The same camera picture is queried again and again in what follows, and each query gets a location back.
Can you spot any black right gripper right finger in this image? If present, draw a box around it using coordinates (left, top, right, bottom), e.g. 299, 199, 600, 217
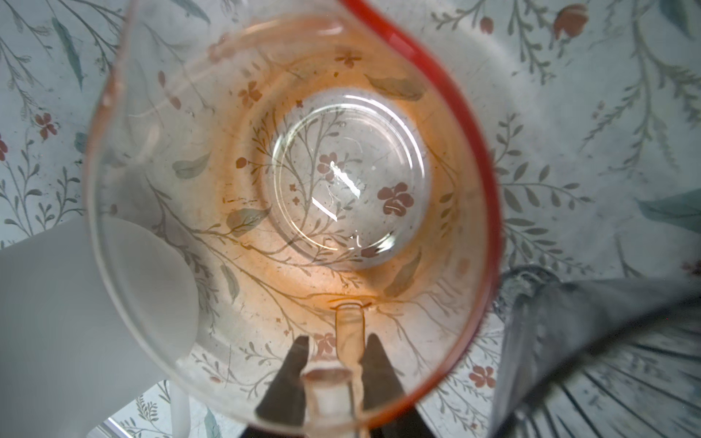
361, 333, 434, 438

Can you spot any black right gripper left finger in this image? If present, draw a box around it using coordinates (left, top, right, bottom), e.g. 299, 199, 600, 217
256, 336, 310, 429

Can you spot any orange glass pitcher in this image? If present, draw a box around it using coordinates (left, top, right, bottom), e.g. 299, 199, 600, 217
85, 1, 501, 437

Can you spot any frosted glass carafe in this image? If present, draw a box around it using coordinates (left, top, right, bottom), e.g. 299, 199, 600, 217
1, 218, 198, 437

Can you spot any grey glass dripper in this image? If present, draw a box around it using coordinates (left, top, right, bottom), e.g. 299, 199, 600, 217
489, 266, 700, 437

